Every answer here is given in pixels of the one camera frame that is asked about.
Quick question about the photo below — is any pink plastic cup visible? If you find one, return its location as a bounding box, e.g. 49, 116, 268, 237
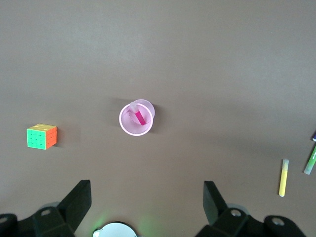
118, 98, 156, 137

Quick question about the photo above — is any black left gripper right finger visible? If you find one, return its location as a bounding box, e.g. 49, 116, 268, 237
203, 181, 229, 226

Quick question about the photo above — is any yellow marker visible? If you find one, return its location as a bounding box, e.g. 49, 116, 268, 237
278, 159, 289, 198

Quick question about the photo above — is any pink marker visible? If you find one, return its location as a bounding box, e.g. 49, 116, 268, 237
129, 101, 146, 126

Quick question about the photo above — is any green marker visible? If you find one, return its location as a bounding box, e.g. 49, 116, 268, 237
303, 144, 316, 175

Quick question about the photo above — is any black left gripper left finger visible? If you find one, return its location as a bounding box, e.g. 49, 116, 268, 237
58, 179, 92, 234

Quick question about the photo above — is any colourful puzzle cube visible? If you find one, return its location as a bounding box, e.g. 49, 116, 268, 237
26, 123, 58, 150

